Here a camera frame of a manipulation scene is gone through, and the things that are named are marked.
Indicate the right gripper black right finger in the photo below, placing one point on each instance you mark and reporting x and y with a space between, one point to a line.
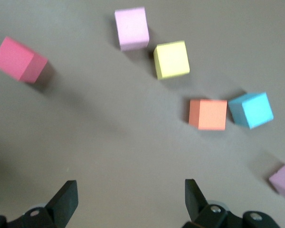
194 202

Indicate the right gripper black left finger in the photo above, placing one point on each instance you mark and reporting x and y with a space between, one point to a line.
64 202

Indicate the yellow foam cube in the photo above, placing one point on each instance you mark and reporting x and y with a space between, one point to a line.
172 59

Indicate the orange foam cube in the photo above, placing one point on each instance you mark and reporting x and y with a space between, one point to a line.
209 114

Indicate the brown table cover sheet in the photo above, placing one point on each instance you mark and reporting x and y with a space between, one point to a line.
109 118

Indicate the blue foam cube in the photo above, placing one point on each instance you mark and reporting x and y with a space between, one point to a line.
254 111

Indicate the red foam cube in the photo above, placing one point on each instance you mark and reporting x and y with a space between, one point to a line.
14 57

